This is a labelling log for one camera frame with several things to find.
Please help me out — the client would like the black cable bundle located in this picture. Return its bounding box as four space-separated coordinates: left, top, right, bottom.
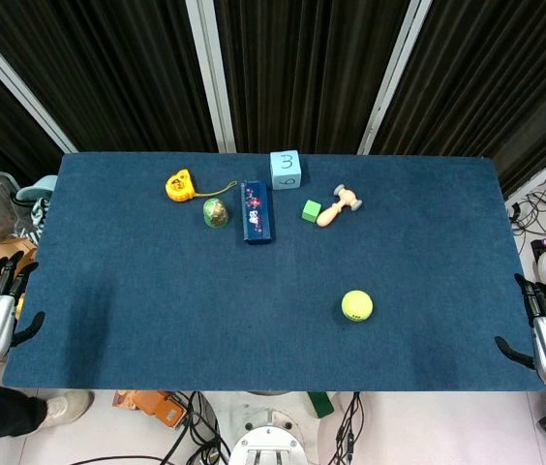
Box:
505 186 546 238

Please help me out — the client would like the cardboard box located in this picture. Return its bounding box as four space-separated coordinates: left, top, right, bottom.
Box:
0 236 38 275

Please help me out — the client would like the black hanging cable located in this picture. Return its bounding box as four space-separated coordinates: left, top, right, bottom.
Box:
328 391 364 465

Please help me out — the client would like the green gold egg-shaped toy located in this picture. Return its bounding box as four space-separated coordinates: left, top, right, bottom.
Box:
202 197 231 229

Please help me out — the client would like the black floor cable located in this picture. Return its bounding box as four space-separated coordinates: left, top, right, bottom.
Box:
67 389 230 465

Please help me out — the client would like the dark blue floral box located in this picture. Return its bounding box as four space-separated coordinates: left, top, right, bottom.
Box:
239 179 275 246

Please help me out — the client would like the blue felt table mat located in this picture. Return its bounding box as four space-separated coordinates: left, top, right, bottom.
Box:
1 152 546 393

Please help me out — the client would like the light blue number cube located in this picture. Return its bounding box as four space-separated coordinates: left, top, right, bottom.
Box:
269 149 302 191

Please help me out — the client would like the black trouser leg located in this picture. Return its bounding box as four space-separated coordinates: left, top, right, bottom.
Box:
0 386 49 443

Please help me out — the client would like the yellow tape measure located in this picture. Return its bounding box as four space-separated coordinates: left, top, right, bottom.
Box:
164 168 239 202

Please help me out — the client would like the green block under table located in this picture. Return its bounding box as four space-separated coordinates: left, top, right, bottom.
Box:
307 391 335 419

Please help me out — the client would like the green cube block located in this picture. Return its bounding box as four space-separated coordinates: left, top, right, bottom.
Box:
301 199 322 224

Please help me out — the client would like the yellow tennis ball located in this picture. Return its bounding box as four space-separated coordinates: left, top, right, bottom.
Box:
341 289 375 324

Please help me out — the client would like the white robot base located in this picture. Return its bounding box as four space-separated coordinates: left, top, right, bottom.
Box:
227 410 315 465

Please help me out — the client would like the wooden toy hammer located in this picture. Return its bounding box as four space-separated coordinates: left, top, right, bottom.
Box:
316 184 365 229

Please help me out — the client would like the beige shoe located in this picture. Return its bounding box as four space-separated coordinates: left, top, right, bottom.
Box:
35 389 96 429

